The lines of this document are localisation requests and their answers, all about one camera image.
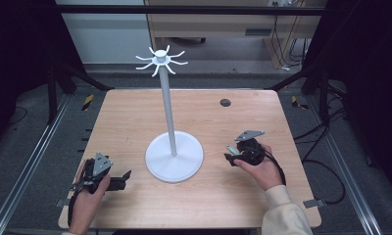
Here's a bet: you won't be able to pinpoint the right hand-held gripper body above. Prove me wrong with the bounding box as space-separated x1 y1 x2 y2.
234 129 268 166

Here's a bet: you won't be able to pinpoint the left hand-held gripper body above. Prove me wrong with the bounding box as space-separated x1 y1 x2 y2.
73 152 115 194

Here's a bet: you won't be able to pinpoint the white hook stand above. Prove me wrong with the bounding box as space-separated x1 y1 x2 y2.
134 44 205 184

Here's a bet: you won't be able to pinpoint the person's right hand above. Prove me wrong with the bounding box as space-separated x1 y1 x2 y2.
233 144 284 192

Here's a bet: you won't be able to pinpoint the person's left hand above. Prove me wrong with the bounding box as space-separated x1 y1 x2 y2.
70 162 112 217

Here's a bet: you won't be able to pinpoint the yellow black tape piece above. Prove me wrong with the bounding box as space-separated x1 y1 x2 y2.
290 95 310 111
81 94 96 112

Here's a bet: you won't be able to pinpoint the black metal stand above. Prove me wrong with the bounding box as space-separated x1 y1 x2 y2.
46 61 116 125
265 62 332 126

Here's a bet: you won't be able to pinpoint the white cabinet panel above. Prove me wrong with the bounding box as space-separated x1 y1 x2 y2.
55 0 153 65

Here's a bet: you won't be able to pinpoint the black curtain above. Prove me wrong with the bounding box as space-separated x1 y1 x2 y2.
301 0 392 200
0 0 87 155

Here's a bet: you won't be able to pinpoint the black horizontal bar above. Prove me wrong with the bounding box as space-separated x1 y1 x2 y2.
55 4 327 17

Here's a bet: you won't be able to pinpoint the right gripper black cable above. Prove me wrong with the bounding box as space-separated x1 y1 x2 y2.
265 150 287 187

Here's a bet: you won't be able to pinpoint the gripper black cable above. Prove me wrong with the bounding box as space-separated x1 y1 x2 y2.
265 150 287 187
67 182 88 227

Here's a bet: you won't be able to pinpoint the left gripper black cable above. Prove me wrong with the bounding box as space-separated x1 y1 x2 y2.
67 182 88 227

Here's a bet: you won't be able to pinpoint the aluminium floor rail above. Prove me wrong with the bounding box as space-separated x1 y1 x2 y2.
305 93 384 235
0 93 73 235

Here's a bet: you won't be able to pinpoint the black floor cable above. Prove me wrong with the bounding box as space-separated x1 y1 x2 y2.
293 106 348 206

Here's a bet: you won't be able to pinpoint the hanging desk cables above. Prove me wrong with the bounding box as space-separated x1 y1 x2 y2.
269 15 312 72

